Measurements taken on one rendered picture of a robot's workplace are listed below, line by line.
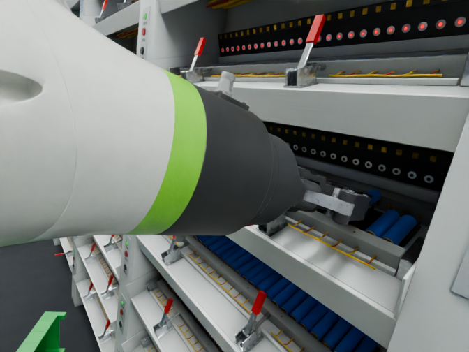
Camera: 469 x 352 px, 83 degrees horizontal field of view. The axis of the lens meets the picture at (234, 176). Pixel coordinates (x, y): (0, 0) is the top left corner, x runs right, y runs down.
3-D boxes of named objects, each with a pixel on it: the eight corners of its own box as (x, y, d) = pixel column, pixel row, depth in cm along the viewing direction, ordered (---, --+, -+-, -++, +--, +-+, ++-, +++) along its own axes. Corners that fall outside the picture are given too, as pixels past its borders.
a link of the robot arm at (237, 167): (110, 212, 20) (167, 283, 13) (153, 54, 19) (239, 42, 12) (180, 217, 24) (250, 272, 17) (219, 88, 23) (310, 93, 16)
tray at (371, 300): (389, 351, 26) (406, 279, 22) (146, 179, 70) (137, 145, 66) (453, 251, 37) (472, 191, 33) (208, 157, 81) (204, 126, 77)
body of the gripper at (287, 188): (289, 131, 16) (352, 161, 23) (210, 116, 22) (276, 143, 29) (251, 245, 17) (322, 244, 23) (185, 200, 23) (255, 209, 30)
